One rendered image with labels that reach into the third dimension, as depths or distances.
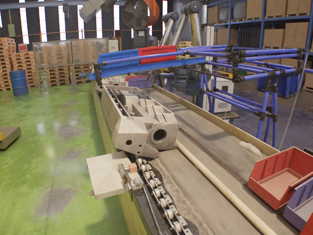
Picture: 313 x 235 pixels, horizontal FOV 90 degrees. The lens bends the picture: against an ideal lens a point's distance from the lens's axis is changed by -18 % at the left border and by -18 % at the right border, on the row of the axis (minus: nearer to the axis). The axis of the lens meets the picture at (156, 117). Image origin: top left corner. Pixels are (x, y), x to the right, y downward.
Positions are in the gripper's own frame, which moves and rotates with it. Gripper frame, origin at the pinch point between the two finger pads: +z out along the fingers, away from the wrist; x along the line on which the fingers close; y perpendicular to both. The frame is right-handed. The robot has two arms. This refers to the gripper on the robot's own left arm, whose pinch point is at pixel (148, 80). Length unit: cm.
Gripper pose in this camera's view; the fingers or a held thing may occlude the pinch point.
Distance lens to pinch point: 242.9
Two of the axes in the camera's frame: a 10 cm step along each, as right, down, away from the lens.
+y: -8.7, -2.9, -4.0
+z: -4.1, 8.8, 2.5
